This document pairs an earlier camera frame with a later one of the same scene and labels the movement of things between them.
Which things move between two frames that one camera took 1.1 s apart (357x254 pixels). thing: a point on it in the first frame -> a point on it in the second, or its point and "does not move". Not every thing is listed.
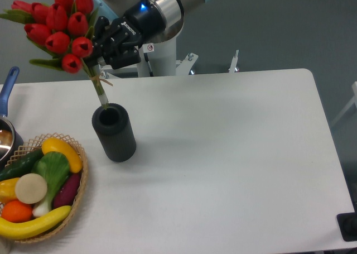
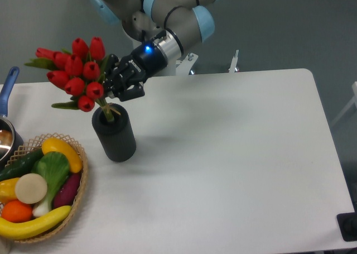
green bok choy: x=55 y=169 does not move
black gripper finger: x=117 y=60 -> x=136 y=91
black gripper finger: x=102 y=40 -> x=112 y=76
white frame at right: x=352 y=101 does not move
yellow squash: x=55 y=144 does not move
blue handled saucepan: x=10 y=142 does not move
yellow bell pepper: x=8 y=192 does not move
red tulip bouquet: x=62 y=29 -> x=78 y=72
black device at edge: x=347 y=223 does not move
